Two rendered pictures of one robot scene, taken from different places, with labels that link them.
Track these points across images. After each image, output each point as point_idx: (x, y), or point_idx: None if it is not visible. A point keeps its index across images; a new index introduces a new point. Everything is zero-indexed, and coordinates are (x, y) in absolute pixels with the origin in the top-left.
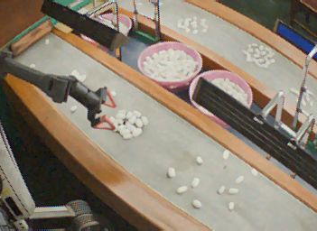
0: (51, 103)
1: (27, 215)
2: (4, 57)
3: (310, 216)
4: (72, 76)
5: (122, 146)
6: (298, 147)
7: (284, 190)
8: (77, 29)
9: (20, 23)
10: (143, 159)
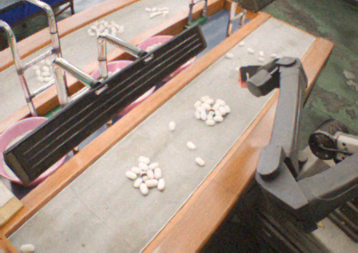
0: (193, 194)
1: None
2: (284, 157)
3: (269, 23)
4: (253, 77)
5: (236, 113)
6: None
7: (252, 32)
8: (154, 81)
9: None
10: (245, 100)
